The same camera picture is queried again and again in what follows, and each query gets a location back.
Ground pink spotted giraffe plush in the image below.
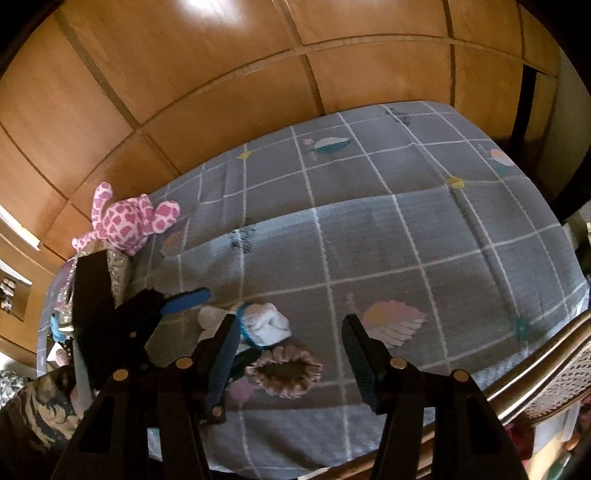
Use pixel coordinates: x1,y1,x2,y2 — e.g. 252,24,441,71
71,182,182,257

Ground dark patterned cushion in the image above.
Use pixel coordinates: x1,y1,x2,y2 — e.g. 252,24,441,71
0,364,93,457

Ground white sock teal stripes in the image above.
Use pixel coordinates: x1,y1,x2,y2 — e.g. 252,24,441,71
238,302,291,347

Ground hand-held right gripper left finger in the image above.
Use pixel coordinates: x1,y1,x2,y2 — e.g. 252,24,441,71
51,314,242,480

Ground wooden panelled wardrobe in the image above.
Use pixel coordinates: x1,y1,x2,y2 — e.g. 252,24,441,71
0,0,561,259

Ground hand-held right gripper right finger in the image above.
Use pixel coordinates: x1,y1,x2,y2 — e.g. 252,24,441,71
341,314,527,480

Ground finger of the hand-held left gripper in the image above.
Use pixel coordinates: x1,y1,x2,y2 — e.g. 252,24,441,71
108,287,212,370
228,347,263,372

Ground brown scrunchie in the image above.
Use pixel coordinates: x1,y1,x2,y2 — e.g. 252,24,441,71
246,345,324,400

